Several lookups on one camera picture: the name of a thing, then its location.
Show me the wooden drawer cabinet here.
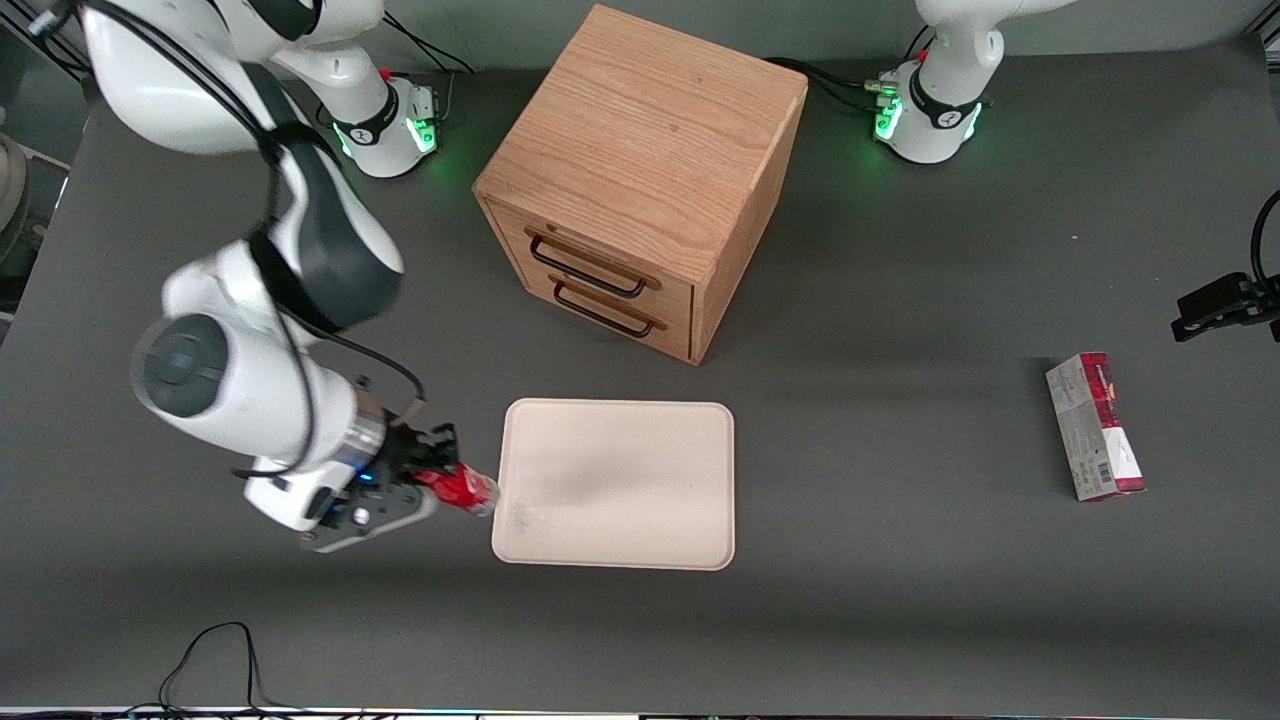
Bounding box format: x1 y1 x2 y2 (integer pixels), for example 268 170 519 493
472 4 809 366

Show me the black cable at right arm base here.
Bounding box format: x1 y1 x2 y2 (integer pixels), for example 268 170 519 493
382 10 477 77

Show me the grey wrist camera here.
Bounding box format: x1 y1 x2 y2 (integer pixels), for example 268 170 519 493
300 488 439 554

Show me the black cable at arm base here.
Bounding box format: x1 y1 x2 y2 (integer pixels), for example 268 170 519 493
382 10 477 77
768 24 933 117

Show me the white rectangular tray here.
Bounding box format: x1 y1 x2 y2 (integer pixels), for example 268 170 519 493
491 398 736 572

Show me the black looped cable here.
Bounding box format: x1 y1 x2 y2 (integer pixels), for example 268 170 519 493
158 621 306 717

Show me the red and grey carton box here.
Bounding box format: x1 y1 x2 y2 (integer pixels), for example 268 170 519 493
1045 351 1148 503

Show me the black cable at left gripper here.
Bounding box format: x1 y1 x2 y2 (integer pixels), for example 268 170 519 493
1249 190 1280 293

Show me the black drawer handle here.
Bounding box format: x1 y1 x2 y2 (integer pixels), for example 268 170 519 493
552 279 657 339
526 232 650 299

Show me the wooden drawer front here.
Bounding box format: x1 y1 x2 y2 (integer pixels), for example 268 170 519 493
495 203 697 319
525 268 695 362

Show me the black cable at left arm base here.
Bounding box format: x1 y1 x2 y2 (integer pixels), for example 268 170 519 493
768 24 933 117

